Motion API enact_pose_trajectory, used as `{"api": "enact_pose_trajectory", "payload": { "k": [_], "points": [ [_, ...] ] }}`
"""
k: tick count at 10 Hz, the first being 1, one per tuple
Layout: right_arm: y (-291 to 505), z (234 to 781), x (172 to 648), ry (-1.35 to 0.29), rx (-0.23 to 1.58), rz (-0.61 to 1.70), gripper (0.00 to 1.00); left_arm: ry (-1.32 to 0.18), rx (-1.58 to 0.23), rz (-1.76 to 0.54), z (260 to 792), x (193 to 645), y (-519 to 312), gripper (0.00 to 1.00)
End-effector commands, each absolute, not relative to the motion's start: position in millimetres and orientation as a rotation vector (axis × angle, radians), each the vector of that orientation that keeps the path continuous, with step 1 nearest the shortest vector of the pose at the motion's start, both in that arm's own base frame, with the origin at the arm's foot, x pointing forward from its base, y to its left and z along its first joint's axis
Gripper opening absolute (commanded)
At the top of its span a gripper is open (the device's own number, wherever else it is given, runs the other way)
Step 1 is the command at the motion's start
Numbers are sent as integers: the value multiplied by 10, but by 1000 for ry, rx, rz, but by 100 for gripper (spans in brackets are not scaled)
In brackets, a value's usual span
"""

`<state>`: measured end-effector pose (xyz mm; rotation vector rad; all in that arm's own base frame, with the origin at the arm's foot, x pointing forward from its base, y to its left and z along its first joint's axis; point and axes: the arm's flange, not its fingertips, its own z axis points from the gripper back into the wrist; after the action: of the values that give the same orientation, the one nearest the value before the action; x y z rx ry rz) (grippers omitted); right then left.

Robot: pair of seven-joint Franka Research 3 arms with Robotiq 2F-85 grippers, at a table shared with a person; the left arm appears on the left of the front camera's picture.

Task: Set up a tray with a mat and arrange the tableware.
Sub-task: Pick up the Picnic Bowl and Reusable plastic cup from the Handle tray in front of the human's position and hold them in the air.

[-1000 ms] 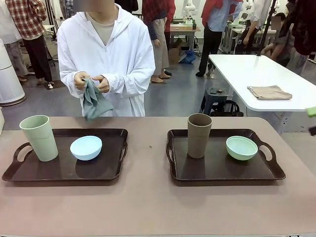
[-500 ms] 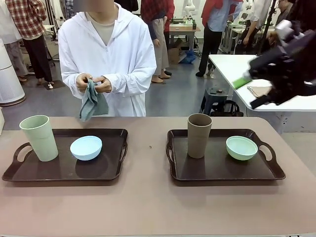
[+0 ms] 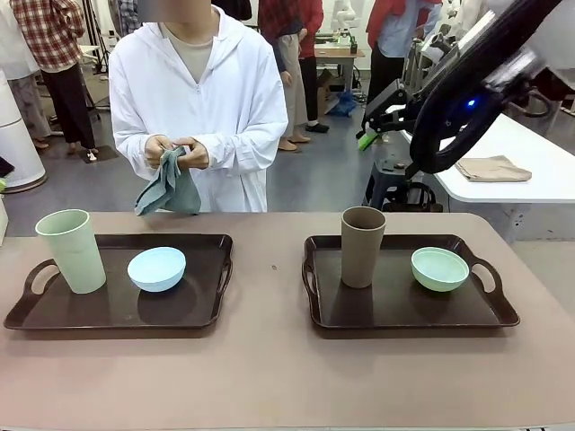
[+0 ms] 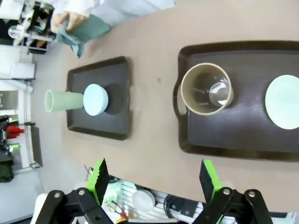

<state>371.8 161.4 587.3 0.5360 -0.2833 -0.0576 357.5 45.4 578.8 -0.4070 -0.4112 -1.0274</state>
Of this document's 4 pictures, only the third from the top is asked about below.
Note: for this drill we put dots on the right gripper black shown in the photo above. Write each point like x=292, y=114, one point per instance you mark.
x=388, y=101

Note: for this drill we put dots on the pale green tall cup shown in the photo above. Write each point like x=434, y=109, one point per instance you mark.
x=74, y=256

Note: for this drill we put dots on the beige cloth mat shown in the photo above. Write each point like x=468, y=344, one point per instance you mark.
x=494, y=170

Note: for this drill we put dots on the teal cloth mat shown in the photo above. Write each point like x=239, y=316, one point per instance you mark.
x=179, y=193

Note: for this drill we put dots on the light blue bowl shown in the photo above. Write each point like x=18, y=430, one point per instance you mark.
x=157, y=275

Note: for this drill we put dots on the person's right forearm white sleeve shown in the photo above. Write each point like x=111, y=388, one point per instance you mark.
x=130, y=148

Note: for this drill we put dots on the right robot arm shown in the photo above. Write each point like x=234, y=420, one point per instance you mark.
x=449, y=112

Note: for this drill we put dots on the person's left forearm white sleeve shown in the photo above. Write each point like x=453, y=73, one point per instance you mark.
x=242, y=150

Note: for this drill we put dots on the person's right hand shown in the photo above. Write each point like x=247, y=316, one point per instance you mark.
x=155, y=150

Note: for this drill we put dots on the person's left hand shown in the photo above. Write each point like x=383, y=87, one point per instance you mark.
x=197, y=155

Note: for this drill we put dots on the white cylindrical air purifier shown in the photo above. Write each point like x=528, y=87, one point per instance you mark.
x=18, y=148

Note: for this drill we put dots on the blue plastic bag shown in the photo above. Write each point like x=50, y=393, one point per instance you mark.
x=346, y=105

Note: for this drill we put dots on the grey plastic stool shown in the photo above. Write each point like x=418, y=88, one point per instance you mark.
x=382, y=179

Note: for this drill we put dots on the white cabinet edge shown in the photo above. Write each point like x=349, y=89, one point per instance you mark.
x=2, y=220

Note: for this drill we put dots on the cardboard box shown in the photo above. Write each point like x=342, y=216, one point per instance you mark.
x=325, y=90

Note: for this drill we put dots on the black bag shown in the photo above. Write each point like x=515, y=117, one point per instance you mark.
x=422, y=199

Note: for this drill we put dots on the bystander in beige skirt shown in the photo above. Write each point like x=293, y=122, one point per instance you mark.
x=292, y=90

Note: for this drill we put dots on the black floor plate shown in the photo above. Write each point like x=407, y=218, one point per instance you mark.
x=101, y=155

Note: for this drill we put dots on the bystander in red jacket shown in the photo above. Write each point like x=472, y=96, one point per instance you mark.
x=395, y=40

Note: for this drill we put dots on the bystander in white shirt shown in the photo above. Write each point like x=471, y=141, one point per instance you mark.
x=18, y=58

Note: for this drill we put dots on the brown tall cup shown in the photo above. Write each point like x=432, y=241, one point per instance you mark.
x=361, y=251

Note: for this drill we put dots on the bystander in red top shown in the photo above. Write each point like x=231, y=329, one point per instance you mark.
x=310, y=27

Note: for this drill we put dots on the bystander in red plaid shirt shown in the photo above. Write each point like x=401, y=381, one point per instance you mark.
x=54, y=40

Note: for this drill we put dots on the white side table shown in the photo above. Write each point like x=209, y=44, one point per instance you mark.
x=516, y=188

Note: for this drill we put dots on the mint green bowl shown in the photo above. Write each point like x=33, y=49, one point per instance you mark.
x=440, y=279

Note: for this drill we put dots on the person in white hoodie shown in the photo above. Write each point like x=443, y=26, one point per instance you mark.
x=202, y=99

